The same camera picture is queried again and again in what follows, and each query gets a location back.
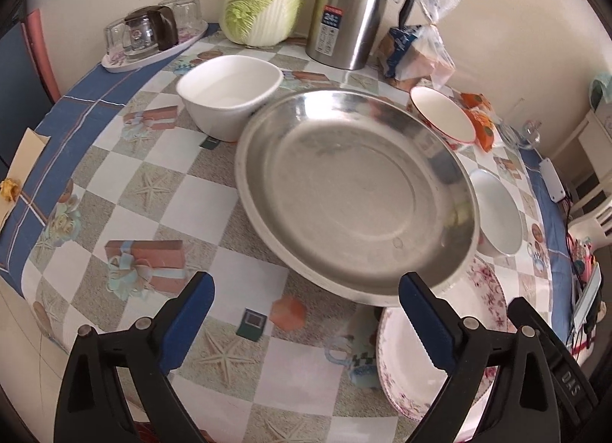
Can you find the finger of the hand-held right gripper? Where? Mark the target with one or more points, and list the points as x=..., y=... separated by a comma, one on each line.
x=530, y=323

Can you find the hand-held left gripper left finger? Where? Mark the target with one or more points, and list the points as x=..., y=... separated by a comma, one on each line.
x=191, y=319

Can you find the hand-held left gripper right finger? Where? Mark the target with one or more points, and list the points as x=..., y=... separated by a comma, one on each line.
x=425, y=319

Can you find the pink floral plate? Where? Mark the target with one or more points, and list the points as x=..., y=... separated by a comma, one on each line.
x=406, y=357

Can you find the small white round bowl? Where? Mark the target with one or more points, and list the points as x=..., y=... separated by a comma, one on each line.
x=497, y=213

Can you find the large stainless steel basin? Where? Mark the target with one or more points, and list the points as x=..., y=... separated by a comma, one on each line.
x=344, y=185

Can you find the red-rimmed white bowl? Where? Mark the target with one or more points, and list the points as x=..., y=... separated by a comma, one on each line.
x=444, y=113

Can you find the white square bowl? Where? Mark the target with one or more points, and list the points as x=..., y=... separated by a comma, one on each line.
x=224, y=89

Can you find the pink cluttered small items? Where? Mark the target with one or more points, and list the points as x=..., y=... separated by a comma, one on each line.
x=585, y=276

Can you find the checked printed tablecloth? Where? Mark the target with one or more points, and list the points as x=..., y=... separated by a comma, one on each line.
x=158, y=213

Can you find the white plastic chair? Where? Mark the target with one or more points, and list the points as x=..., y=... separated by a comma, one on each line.
x=593, y=213

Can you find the white power adapter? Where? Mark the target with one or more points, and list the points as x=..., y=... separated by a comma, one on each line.
x=552, y=180

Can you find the clear glass cup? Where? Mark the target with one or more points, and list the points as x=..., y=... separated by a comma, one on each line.
x=523, y=135

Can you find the orange snack packet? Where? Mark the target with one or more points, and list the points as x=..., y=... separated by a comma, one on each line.
x=475, y=101
x=483, y=130

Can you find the beige paper sheet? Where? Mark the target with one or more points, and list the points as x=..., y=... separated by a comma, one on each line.
x=24, y=161

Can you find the teal round object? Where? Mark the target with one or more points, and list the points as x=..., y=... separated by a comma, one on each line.
x=601, y=92

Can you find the bagged sliced bread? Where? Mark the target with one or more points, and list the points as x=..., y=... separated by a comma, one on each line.
x=420, y=56

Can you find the white oval floral tray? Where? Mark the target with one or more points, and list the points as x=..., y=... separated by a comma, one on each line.
x=189, y=39

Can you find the dark blue cabinet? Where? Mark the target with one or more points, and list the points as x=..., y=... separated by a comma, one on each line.
x=19, y=89

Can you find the clear drinking glass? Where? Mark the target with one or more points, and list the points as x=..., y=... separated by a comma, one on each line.
x=114, y=37
x=189, y=13
x=168, y=2

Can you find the red chair back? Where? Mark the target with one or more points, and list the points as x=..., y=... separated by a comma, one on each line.
x=43, y=56

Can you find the stainless steel thermos jug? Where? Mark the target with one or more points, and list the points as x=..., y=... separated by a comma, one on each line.
x=349, y=8

